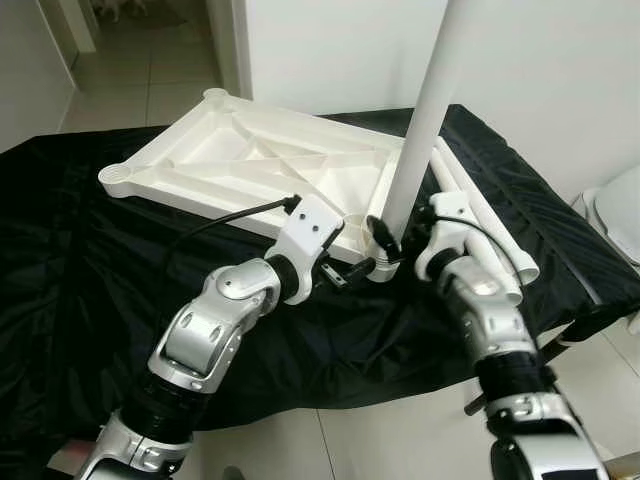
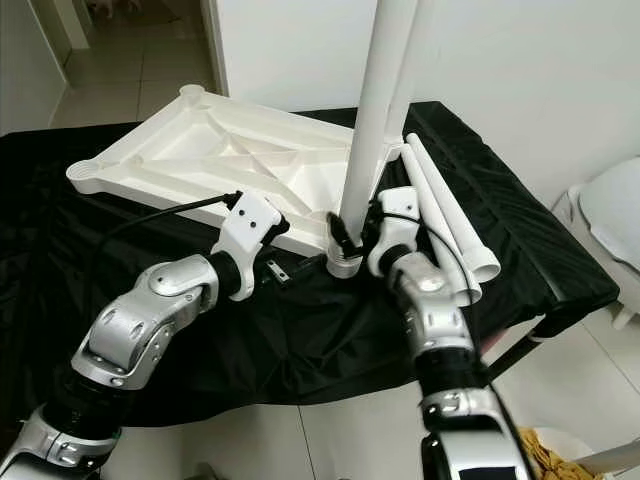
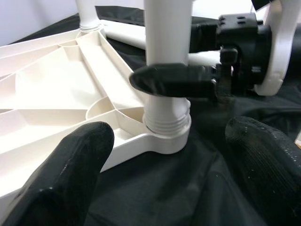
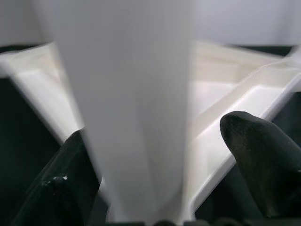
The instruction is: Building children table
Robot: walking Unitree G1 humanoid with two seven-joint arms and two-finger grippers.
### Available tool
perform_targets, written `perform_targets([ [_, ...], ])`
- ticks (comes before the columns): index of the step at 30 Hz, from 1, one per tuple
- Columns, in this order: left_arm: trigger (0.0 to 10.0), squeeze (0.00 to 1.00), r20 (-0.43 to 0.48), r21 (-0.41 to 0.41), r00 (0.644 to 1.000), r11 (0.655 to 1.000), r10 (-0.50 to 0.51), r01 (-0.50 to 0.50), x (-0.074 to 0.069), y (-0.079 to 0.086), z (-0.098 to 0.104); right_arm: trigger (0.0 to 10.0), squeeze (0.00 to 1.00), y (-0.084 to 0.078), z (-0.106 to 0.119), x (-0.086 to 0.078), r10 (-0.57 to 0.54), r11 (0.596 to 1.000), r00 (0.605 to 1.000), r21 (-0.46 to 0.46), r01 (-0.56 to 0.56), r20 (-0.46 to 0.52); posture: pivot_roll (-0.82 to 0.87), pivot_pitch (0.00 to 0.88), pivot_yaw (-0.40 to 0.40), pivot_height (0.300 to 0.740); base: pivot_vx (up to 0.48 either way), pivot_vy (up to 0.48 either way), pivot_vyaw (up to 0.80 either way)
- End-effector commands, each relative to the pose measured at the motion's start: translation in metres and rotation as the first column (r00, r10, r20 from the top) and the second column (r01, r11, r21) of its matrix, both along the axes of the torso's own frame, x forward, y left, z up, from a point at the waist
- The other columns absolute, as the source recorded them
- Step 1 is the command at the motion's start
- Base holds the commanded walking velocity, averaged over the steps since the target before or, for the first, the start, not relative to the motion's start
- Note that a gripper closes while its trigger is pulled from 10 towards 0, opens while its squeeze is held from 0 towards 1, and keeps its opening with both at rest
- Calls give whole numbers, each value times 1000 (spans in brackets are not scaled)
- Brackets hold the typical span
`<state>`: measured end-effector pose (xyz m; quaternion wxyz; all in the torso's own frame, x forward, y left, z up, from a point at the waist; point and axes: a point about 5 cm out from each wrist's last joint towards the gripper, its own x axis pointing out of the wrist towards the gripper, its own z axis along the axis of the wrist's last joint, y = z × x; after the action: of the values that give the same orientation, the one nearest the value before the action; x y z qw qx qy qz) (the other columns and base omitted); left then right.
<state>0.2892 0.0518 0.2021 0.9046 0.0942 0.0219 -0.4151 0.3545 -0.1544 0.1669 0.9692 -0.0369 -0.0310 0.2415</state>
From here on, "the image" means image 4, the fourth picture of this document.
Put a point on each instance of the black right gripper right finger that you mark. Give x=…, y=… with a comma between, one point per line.
x=265, y=164

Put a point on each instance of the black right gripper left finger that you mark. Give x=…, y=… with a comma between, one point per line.
x=61, y=183

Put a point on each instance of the white plastic table top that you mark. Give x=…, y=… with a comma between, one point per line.
x=235, y=117

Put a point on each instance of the white plastic table leg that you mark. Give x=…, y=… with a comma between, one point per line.
x=131, y=94

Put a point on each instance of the black table cloth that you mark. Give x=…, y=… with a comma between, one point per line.
x=23, y=117

